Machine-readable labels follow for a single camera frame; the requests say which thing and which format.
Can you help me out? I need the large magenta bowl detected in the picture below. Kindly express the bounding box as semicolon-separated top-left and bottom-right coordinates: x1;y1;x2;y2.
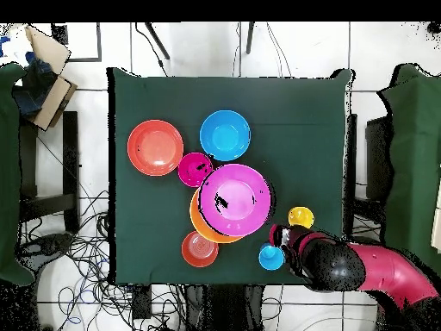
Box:
198;163;273;238

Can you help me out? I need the large orange bowl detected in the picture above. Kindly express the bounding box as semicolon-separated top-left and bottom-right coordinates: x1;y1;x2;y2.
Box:
189;187;245;245

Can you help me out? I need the small red-orange bowl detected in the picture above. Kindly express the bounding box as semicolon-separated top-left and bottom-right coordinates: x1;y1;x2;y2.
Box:
181;230;220;269

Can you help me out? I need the blue bowl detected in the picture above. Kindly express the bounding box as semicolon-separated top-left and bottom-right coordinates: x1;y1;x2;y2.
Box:
199;109;252;162

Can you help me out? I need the blue cup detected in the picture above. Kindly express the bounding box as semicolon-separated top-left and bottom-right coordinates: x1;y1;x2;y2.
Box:
258;242;286;272

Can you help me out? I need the yellow cup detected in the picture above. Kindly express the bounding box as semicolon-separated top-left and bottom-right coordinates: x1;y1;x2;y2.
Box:
288;206;315;229

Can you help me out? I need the small crimson bowl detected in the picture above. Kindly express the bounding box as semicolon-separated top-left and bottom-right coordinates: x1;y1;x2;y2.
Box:
177;152;214;188

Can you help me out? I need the black cabinet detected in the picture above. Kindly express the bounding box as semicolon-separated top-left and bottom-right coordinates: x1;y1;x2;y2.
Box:
364;116;392;201

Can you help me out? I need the wide red-orange bowl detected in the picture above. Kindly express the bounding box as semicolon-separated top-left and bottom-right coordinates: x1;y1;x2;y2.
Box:
127;119;184;178

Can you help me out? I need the dark green side cloth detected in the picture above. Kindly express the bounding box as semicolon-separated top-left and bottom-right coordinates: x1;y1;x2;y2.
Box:
376;62;441;273
0;62;35;287

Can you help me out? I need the dark green tablecloth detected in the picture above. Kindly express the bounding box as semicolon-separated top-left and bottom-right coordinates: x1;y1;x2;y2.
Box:
107;66;353;287

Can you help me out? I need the black tripod leg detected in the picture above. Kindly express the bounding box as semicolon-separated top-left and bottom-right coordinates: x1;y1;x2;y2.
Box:
245;22;257;55
144;22;171;60

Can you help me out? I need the dark blue cloth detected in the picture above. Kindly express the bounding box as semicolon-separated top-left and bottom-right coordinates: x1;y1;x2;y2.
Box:
12;51;58;118

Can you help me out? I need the cardboard box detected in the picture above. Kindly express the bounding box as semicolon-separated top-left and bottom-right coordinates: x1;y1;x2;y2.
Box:
13;24;78;133

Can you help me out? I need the black stool frame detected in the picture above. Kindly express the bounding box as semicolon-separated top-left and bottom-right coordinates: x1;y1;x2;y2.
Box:
18;110;81;234

